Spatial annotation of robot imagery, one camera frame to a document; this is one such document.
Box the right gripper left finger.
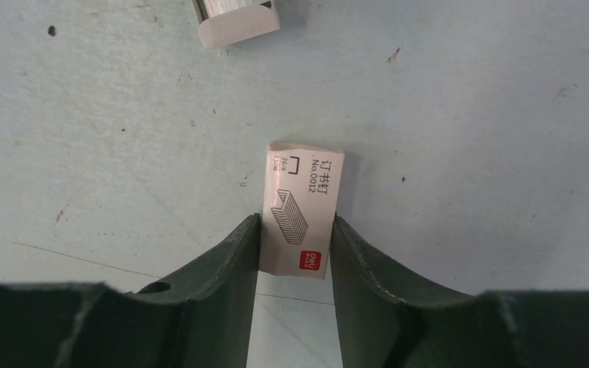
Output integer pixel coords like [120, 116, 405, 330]
[0, 214, 261, 367]

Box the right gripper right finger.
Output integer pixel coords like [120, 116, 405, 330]
[330, 217, 589, 367]

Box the white staple box sleeve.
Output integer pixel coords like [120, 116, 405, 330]
[258, 141, 345, 280]

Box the staple tray box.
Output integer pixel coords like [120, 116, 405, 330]
[192, 0, 281, 49]

